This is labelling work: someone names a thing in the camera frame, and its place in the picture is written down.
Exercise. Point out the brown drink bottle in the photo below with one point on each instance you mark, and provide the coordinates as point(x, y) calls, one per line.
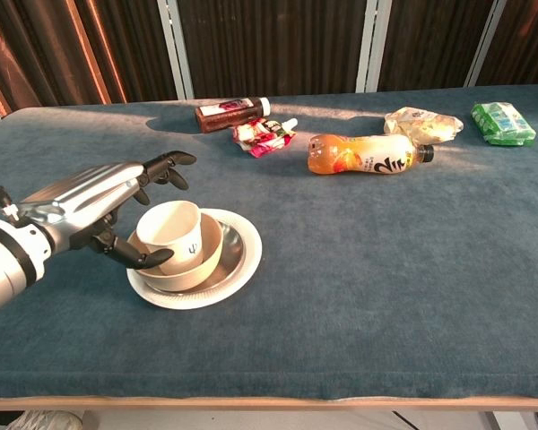
point(228, 114)

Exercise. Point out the crumpled red white pouch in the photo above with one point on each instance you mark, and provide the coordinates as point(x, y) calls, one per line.
point(262, 136)

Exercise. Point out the white paper cup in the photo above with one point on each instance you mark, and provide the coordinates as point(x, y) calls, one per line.
point(175, 233)

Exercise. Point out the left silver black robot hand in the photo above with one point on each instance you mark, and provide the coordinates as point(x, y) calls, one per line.
point(89, 190)

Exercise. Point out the beige bowl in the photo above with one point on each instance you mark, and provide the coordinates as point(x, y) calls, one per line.
point(197, 264)

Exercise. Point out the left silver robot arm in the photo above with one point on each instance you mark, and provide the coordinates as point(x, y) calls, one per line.
point(4, 260)

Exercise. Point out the silver metal dish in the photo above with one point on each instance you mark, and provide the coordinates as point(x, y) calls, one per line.
point(231, 255)

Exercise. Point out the green tissue pack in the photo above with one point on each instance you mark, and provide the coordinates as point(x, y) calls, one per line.
point(502, 123)

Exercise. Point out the blue table cloth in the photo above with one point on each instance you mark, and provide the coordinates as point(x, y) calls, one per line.
point(296, 251)

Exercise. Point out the crumpled yellow snack wrapper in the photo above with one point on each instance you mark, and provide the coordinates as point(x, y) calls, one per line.
point(423, 123)

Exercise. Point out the brown curtain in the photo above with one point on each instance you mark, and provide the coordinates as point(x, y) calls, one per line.
point(49, 49)

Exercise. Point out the white paper plate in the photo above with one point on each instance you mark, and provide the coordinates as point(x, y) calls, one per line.
point(246, 260)

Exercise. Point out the white plastic bag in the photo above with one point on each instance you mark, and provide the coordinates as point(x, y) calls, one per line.
point(40, 421)

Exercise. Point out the orange juice bottle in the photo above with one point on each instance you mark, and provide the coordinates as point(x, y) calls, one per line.
point(363, 154)

